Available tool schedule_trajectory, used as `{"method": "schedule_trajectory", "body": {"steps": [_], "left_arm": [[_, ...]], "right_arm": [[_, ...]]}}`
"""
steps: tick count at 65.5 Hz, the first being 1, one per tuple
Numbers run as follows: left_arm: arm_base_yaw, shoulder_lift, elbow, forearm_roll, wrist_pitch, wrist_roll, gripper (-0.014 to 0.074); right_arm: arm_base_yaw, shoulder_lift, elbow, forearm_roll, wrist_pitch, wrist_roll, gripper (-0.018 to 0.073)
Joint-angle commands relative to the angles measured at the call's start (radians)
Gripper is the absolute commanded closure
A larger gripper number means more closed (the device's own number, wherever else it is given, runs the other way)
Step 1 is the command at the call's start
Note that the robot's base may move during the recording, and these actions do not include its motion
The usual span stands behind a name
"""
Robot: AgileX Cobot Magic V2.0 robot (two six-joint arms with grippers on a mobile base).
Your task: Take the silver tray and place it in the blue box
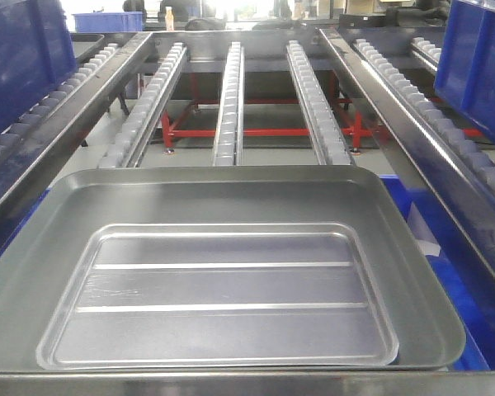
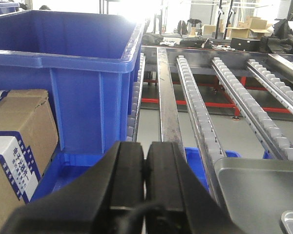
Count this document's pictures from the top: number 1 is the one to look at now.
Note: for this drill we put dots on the small silver ribbed tray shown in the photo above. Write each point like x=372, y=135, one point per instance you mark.
x=220, y=295

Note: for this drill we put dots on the large grey outer tray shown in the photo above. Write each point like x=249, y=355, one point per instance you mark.
x=37, y=266

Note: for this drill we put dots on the left steel lane divider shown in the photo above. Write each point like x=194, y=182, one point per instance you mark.
x=36, y=161

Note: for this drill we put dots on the far blue crate background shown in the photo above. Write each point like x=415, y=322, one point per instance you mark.
x=104, y=22

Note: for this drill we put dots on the blue crate upper right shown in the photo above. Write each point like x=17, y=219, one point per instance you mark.
x=465, y=78

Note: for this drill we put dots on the blue crate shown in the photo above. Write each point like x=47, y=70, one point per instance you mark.
x=465, y=78
x=479, y=351
x=36, y=55

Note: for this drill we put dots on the steel front shelf beam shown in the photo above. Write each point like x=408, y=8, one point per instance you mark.
x=253, y=383

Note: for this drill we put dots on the blue crate lower right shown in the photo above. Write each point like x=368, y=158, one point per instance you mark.
x=479, y=351

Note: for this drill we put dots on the blue crate upper left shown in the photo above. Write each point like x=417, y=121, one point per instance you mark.
x=36, y=55

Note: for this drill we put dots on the middle roller conveyor rail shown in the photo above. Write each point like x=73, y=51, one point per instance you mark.
x=228, y=139

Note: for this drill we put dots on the roller conveyor rail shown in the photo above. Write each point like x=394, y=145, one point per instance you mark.
x=228, y=139
x=326, y=137
x=130, y=143

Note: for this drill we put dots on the right roller conveyor rail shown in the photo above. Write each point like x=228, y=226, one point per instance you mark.
x=326, y=137

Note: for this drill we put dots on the red steel floor frame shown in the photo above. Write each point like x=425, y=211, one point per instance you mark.
x=271, y=109

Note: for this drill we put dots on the left roller conveyor rail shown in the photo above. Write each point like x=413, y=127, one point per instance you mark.
x=130, y=143

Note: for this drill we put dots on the far right roller rail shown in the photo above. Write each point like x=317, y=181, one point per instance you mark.
x=478, y=161

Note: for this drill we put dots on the far left roller rail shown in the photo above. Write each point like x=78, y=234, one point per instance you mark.
x=18, y=131

